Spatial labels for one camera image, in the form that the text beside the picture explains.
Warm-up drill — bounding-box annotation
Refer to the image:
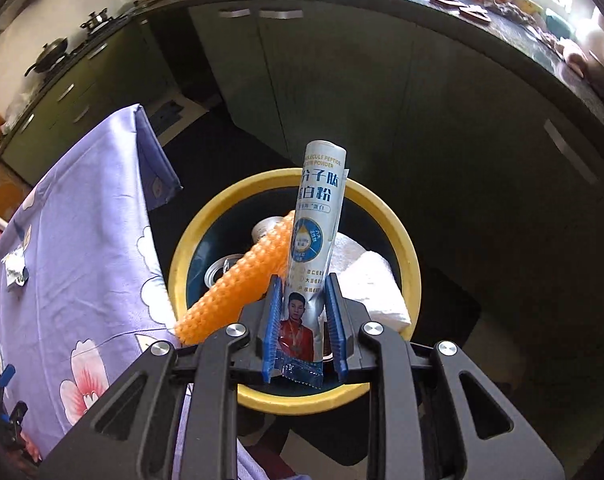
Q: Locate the small crumpled silver wrapper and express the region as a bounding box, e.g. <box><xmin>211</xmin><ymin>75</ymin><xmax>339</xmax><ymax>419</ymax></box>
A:
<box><xmin>0</xmin><ymin>250</ymin><xmax>30</xmax><ymax>288</ymax></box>

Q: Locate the orange foam net sleeve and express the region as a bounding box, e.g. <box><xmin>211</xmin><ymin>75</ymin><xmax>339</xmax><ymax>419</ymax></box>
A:
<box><xmin>174</xmin><ymin>210</ymin><xmax>297</xmax><ymax>348</ymax></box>

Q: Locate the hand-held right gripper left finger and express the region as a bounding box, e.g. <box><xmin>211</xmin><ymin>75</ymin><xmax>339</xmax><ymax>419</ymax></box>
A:
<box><xmin>39</xmin><ymin>275</ymin><xmax>287</xmax><ymax>480</ymax></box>

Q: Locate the silver blue powder sachet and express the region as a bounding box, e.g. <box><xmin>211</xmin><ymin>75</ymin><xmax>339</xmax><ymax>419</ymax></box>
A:
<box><xmin>274</xmin><ymin>140</ymin><xmax>351</xmax><ymax>391</ymax></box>

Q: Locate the yellow-rimmed round bin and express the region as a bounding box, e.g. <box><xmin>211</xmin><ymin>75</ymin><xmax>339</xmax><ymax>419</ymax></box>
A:
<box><xmin>168</xmin><ymin>169</ymin><xmax>423</xmax><ymax>415</ymax></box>

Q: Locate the metal cooking pot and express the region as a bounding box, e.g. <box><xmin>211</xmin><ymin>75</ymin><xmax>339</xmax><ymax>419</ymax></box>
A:
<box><xmin>79</xmin><ymin>8</ymin><xmax>113</xmax><ymax>33</ymax></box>

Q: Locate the dark patterned floor mat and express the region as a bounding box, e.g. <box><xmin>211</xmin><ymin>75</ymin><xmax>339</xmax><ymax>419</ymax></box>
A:
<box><xmin>149</xmin><ymin>97</ymin><xmax>203</xmax><ymax>136</ymax></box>

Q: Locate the white tissue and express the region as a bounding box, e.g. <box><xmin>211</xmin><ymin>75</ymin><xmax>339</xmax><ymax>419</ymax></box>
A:
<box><xmin>327</xmin><ymin>237</ymin><xmax>413</xmax><ymax>333</ymax></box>

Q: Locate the purple floral tablecloth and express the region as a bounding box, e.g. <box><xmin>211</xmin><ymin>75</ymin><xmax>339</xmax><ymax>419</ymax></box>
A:
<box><xmin>0</xmin><ymin>104</ymin><xmax>283</xmax><ymax>480</ymax></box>

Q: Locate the black wok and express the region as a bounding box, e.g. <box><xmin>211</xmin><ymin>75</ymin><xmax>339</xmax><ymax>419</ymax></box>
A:
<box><xmin>24</xmin><ymin>37</ymin><xmax>72</xmax><ymax>77</ymax></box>

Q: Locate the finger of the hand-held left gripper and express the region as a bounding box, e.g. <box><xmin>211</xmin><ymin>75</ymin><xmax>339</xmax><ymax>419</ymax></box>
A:
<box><xmin>0</xmin><ymin>362</ymin><xmax>30</xmax><ymax>453</ymax></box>

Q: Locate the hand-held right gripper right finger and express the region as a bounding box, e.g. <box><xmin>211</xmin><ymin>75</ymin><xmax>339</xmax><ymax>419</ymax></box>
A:
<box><xmin>322</xmin><ymin>272</ymin><xmax>565</xmax><ymax>480</ymax></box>

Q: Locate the olive kitchen cabinet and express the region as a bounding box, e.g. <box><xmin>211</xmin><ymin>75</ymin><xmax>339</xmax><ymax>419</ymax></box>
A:
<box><xmin>0</xmin><ymin>7</ymin><xmax>183</xmax><ymax>186</ymax></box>

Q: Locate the dark kitchen cabinet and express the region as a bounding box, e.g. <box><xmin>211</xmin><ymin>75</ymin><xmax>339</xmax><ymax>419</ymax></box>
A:
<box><xmin>187</xmin><ymin>0</ymin><xmax>604</xmax><ymax>480</ymax></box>

